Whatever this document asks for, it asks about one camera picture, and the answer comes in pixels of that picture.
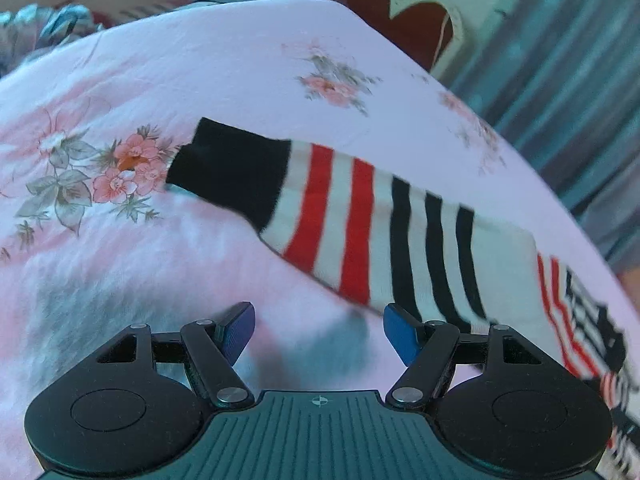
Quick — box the striped knit sweater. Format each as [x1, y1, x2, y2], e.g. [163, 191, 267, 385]
[165, 117, 640, 480]

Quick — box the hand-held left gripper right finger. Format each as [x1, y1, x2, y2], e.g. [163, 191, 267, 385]
[382, 302, 546, 408]

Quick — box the crumpled grey floral cloth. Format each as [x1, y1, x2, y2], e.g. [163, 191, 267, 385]
[0, 2, 103, 78]

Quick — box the teal curtain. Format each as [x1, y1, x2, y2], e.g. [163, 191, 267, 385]
[440, 0, 640, 263]

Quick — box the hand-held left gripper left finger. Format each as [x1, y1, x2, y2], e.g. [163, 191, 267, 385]
[95, 301, 257, 408]

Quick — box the floral pink bedsheet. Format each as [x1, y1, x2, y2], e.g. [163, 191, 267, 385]
[0, 0, 640, 480]

